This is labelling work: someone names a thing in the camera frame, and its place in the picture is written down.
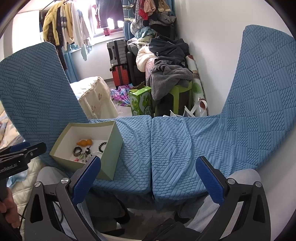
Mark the colourful crumpled umbrella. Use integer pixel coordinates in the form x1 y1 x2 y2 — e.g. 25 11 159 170
110 84 133 107

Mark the blue textured sofa cover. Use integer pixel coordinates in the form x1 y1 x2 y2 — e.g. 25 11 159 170
1 25 295 203

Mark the green cardboard carton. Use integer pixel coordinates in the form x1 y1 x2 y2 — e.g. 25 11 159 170
128 86 154 117

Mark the cream fluffy blanket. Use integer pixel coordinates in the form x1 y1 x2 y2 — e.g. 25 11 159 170
136 45 157 72

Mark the dark navy garment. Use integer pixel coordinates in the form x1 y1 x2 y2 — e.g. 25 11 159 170
149 36 189 67

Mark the pale green cardboard box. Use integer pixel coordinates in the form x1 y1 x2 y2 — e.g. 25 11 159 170
50 120 123 181

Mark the black bag on lap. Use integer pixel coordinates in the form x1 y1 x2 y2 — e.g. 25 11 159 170
143 218 201 241

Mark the green plastic stool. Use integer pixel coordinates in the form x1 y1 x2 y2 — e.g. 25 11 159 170
152 81 193 116

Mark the grey fleece garment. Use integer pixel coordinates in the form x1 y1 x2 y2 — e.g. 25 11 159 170
146 60 194 101

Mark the orange gourd ornament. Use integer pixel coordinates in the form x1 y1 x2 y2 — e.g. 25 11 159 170
76 139 93 147

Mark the yellow hanging jacket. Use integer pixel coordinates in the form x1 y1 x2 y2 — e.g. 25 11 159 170
42 1 74 46

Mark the person's left hand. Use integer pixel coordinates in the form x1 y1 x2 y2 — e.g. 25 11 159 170
1 188 21 228

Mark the cream lace covered table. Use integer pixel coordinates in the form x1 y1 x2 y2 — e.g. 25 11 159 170
70 76 118 120

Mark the floral rolled mat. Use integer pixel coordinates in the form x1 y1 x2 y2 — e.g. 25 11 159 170
186 55 208 117

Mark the black patterned bangle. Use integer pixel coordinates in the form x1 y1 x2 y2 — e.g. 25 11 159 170
73 146 83 157

